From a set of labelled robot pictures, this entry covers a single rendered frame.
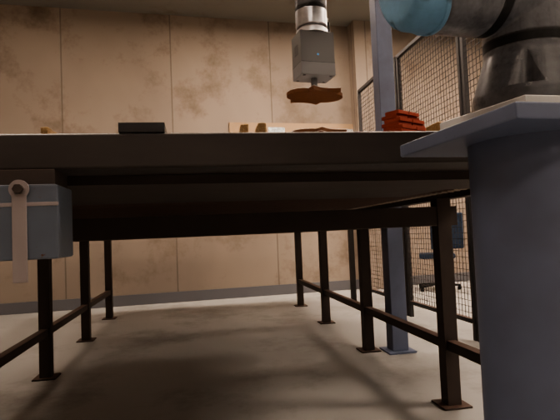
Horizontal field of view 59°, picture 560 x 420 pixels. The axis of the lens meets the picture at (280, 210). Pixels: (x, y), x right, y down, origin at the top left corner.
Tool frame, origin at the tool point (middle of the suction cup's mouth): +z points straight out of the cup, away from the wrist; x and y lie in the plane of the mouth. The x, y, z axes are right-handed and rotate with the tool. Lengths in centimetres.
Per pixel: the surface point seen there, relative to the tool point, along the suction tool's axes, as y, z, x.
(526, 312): -5, 43, 56
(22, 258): 59, 34, 22
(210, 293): -46, 97, -473
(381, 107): -105, -43, -157
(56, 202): 54, 25, 22
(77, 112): 94, -116, -481
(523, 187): -6, 27, 56
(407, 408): -64, 105, -75
